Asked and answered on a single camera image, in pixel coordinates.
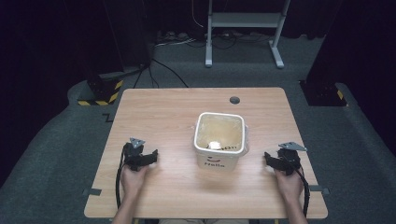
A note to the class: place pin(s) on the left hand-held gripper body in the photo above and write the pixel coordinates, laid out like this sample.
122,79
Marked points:
134,155

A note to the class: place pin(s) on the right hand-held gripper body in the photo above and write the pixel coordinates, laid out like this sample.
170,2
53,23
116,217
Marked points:
290,160

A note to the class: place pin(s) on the white square trash bin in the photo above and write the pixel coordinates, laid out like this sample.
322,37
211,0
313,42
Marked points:
218,162

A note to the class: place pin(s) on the white paper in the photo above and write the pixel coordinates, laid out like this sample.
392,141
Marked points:
214,145

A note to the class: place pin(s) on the person's right hand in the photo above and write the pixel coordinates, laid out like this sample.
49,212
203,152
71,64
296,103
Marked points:
291,186

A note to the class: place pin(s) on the person's left hand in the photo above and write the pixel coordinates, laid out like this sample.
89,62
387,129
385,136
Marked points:
132,182

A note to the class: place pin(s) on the grey tape strip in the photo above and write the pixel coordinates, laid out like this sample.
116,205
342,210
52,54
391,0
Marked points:
92,192
318,188

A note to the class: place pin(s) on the black yellow striped stand base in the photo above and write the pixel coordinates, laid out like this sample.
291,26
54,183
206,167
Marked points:
322,93
101,90

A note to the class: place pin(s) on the power strip with plugs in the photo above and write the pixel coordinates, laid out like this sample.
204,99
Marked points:
174,37

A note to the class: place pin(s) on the white metal stand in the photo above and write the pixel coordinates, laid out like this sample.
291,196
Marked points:
246,20

